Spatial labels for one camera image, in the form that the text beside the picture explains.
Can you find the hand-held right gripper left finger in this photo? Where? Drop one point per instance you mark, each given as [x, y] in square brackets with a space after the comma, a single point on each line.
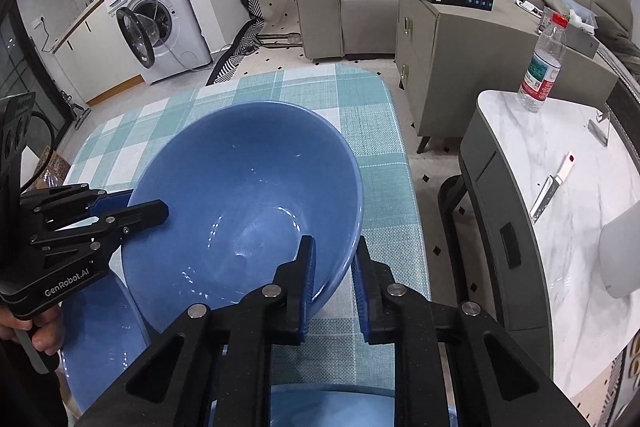
[307, 292]

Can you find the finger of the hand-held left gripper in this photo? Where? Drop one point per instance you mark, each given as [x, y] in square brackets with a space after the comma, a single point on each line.
[112, 204]
[145, 213]

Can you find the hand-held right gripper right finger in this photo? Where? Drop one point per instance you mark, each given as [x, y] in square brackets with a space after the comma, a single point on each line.
[361, 297]

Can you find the blue bowl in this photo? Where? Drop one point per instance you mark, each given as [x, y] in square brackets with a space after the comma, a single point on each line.
[330, 409]
[100, 342]
[240, 187]

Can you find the person's left hand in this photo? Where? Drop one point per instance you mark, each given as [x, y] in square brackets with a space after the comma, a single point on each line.
[47, 332]

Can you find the brown patterned bag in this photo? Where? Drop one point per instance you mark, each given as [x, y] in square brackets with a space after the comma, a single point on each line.
[55, 170]

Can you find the grey floor mop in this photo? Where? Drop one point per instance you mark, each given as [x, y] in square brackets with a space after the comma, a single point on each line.
[77, 109]

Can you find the white kitchen cabinet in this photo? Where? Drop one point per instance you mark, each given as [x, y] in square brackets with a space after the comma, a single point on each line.
[100, 52]

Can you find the dark glass door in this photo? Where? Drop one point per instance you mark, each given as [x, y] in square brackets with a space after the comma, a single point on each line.
[20, 57]

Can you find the white washing machine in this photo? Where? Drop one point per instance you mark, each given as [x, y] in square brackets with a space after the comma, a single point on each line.
[185, 32]

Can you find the marble coffee table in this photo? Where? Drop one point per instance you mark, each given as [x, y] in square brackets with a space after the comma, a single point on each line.
[565, 187]

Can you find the grey side cabinet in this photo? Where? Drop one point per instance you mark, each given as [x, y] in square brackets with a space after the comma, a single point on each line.
[450, 72]

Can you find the plastic water bottle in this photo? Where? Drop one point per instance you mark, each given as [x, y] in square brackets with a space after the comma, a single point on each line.
[540, 72]

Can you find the metal phone stand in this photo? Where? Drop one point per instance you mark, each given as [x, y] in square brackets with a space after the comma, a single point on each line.
[600, 129]

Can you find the grey blanket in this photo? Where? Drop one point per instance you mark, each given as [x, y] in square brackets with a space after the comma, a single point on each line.
[617, 39]

